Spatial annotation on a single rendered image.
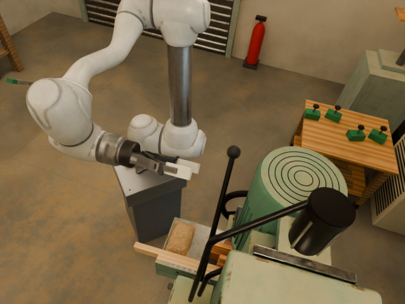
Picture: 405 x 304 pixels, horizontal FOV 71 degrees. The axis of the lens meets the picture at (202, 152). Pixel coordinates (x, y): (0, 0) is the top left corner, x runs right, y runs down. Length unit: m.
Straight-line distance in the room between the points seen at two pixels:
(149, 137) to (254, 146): 1.50
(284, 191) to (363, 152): 1.78
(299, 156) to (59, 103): 0.51
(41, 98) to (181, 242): 0.68
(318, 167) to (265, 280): 0.26
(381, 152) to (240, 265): 2.02
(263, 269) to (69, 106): 0.52
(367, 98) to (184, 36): 2.15
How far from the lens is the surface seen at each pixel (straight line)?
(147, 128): 1.38
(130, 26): 1.08
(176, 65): 1.17
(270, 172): 0.56
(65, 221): 2.30
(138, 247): 1.08
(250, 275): 0.44
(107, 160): 0.82
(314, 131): 2.26
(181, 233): 1.11
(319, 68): 3.90
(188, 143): 1.35
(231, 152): 0.71
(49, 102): 0.69
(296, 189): 0.56
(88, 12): 4.59
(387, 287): 2.46
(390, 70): 2.99
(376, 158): 2.31
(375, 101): 2.99
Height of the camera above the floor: 1.93
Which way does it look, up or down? 48 degrees down
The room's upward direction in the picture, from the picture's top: 8 degrees clockwise
